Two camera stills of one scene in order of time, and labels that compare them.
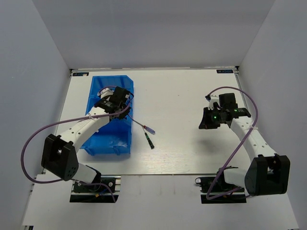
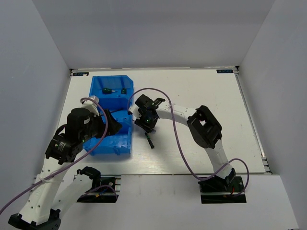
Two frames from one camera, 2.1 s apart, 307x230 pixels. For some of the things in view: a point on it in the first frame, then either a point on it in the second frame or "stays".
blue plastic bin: (114, 138) stays
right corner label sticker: (225, 71) stays
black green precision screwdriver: (150, 143) stays
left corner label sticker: (80, 74) stays
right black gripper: (206, 123) to (147, 128)
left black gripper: (124, 113) to (113, 126)
